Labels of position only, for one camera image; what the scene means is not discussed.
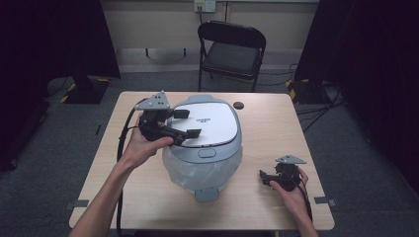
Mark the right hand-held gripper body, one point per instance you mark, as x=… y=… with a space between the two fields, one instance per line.
x=287 y=174

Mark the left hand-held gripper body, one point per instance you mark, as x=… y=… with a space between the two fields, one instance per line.
x=153 y=123

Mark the grey pedal trash can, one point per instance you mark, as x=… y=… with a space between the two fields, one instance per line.
x=210 y=125

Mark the person's right hand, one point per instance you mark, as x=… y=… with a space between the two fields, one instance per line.
x=296 y=197

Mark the person's left hand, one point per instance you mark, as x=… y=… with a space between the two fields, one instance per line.
x=141 y=148

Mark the clear plastic trash bag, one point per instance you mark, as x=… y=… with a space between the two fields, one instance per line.
x=204 y=173

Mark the grey tape mark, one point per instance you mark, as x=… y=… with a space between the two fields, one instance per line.
x=77 y=204
x=324 y=200

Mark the black stand base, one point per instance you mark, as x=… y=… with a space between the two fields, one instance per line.
x=85 y=90
x=306 y=94

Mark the black folding chair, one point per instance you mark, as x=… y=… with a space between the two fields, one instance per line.
x=230 y=56

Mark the dark curtain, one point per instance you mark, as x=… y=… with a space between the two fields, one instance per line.
x=49 y=42
x=372 y=65

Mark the white wall socket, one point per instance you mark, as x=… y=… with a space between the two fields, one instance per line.
x=205 y=5

